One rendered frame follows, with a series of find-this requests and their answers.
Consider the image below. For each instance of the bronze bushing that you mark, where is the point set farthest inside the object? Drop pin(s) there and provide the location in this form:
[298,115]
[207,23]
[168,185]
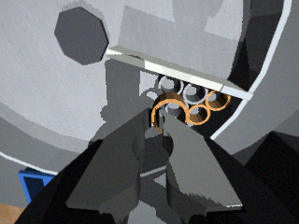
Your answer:
[200,117]
[170,97]
[218,104]

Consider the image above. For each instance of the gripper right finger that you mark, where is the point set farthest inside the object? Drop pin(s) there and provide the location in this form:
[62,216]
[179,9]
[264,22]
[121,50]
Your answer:
[204,179]

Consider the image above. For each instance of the grey metal ring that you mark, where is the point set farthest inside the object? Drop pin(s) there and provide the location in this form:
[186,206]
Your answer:
[178,89]
[175,112]
[197,98]

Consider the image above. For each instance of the blue crate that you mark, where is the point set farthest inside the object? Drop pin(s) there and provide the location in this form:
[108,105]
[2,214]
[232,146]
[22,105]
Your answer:
[31,185]

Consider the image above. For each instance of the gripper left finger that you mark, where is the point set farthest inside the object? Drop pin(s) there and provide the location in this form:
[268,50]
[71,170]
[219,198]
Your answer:
[104,178]

